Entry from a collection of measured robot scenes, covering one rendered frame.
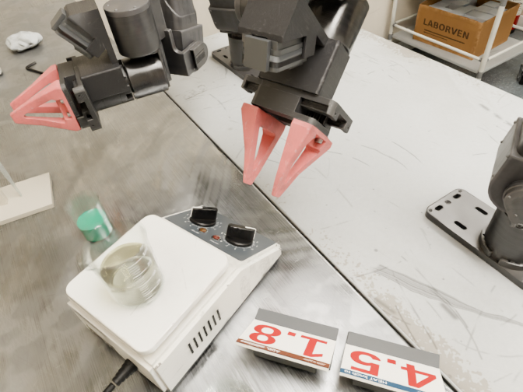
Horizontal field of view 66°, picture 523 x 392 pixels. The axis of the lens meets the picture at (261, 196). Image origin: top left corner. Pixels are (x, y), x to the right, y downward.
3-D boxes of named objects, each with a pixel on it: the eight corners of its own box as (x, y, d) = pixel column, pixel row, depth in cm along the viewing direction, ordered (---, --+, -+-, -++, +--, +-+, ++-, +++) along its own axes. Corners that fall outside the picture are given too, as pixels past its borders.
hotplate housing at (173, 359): (205, 217, 56) (194, 174, 50) (284, 258, 50) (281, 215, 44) (72, 346, 44) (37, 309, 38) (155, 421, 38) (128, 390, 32)
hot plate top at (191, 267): (152, 215, 46) (150, 210, 45) (233, 262, 41) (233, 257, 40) (64, 293, 40) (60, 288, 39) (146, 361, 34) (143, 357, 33)
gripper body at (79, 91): (68, 91, 49) (128, 74, 51) (61, 57, 56) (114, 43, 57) (89, 134, 54) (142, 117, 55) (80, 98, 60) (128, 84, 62)
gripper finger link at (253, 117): (272, 197, 36) (314, 100, 36) (212, 170, 39) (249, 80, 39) (299, 205, 42) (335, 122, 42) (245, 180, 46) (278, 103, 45)
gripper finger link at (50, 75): (-3, 103, 48) (76, 81, 50) (-2, 78, 53) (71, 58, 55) (26, 148, 53) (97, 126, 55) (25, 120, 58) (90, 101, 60)
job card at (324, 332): (258, 309, 45) (255, 289, 42) (338, 330, 43) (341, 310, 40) (240, 361, 41) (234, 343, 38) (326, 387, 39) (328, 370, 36)
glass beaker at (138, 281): (142, 257, 41) (116, 203, 36) (180, 281, 39) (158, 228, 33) (96, 300, 38) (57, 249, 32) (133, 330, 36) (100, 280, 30)
